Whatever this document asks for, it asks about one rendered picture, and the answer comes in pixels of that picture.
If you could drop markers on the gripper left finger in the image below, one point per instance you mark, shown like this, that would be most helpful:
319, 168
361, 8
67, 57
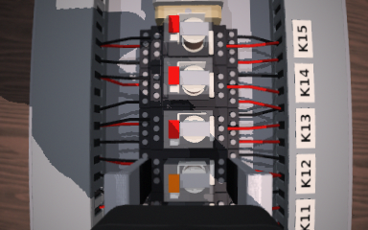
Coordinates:
130, 186

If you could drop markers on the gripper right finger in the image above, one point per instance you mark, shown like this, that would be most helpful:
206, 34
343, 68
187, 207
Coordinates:
247, 186

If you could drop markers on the grey mounting plate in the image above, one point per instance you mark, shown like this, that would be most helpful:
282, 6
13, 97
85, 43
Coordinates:
250, 17

